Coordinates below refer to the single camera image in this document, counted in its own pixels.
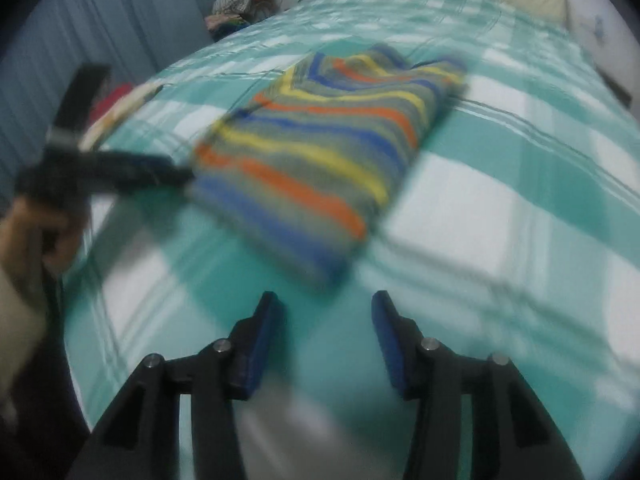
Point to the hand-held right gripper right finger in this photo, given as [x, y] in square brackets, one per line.
[391, 347]

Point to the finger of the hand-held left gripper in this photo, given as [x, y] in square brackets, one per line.
[145, 170]
[80, 105]

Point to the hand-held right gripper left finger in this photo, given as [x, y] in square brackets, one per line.
[260, 347]

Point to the striped multicolour shirt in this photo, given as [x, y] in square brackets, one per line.
[325, 155]

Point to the person's left forearm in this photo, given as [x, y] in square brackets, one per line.
[17, 330]

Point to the pile of clothes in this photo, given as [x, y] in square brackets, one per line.
[242, 5]

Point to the person's left hand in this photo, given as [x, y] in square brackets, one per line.
[20, 240]

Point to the red folded garment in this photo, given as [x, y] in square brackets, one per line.
[112, 100]

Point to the cream patterned folded garment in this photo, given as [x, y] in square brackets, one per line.
[125, 115]

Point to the blue curtain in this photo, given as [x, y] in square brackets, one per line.
[115, 25]

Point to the bed with green plaid sheet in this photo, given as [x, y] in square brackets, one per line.
[500, 235]

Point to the dark wooden nightstand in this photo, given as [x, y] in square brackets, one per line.
[617, 89]

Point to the small wall shelf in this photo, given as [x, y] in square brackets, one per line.
[598, 26]

